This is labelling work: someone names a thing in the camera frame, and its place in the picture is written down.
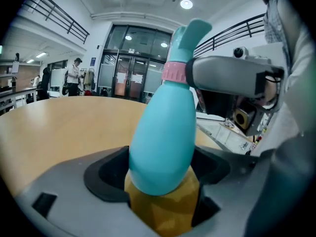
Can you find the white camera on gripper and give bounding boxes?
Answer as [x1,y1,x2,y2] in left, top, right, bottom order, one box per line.
[232,46,272,65]

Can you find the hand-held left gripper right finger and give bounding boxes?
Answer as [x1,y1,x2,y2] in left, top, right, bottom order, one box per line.
[190,146,272,237]

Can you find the black balcony railing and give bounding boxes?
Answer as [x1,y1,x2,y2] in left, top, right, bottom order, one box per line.
[21,0,90,45]
[193,13,267,58]

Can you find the teal spray head pink collar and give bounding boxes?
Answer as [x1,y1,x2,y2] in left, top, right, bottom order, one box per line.
[161,18,213,85]

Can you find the coat rack with clothes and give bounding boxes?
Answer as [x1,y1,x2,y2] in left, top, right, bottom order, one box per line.
[79,68,97,96]

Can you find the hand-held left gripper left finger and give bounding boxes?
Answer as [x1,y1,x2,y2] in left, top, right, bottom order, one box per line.
[14,145,160,237]

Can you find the white board on stand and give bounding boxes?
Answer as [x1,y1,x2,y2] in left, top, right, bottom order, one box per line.
[50,68,68,98]

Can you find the person's plaid shirt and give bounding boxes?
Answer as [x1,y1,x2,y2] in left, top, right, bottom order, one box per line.
[244,0,316,237]

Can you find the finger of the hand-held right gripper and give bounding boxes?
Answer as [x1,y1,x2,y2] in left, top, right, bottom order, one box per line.
[185,55,285,99]
[196,87,235,120]

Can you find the person's right hand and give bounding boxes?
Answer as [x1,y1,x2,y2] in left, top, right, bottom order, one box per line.
[264,76,281,106]

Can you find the dark lab bench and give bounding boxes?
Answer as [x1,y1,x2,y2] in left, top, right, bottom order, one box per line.
[0,86,38,116]

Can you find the teal spray bottle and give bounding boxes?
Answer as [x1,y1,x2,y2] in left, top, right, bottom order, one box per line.
[128,79,198,197]

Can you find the glass entrance doors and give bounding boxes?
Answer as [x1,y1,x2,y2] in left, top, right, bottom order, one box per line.
[97,23,173,104]

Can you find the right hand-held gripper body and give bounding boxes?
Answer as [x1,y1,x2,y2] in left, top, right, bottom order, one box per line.
[231,69,287,137]

